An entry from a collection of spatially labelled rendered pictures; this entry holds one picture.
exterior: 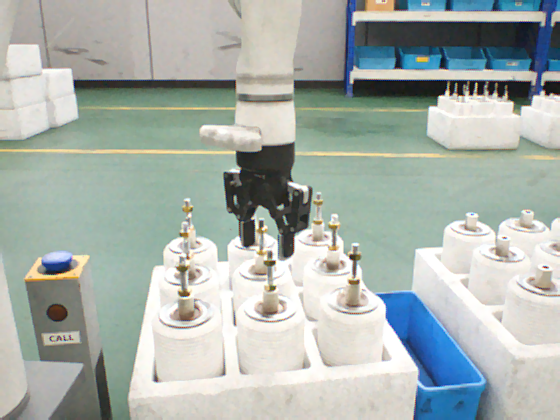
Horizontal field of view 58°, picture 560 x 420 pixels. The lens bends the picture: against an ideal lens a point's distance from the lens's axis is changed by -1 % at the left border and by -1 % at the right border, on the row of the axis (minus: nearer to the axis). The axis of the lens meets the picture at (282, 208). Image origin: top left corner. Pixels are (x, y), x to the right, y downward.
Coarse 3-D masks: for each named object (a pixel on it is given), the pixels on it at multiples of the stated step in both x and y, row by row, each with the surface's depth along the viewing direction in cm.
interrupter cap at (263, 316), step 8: (256, 296) 74; (280, 296) 74; (288, 296) 74; (248, 304) 72; (256, 304) 72; (280, 304) 73; (288, 304) 72; (296, 304) 72; (248, 312) 70; (256, 312) 70; (264, 312) 71; (272, 312) 70; (280, 312) 70; (288, 312) 70; (264, 320) 68; (272, 320) 68; (280, 320) 68
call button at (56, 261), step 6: (54, 252) 70; (60, 252) 70; (66, 252) 70; (42, 258) 69; (48, 258) 68; (54, 258) 68; (60, 258) 68; (66, 258) 69; (42, 264) 68; (48, 264) 67; (54, 264) 67; (60, 264) 68; (66, 264) 68; (48, 270) 68; (54, 270) 68
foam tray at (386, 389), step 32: (224, 288) 92; (224, 320) 82; (224, 352) 78; (384, 352) 76; (160, 384) 67; (192, 384) 67; (224, 384) 67; (256, 384) 67; (288, 384) 67; (320, 384) 68; (352, 384) 69; (384, 384) 70; (416, 384) 71; (160, 416) 66; (192, 416) 67; (224, 416) 67; (256, 416) 68; (288, 416) 69; (320, 416) 70; (352, 416) 71; (384, 416) 72
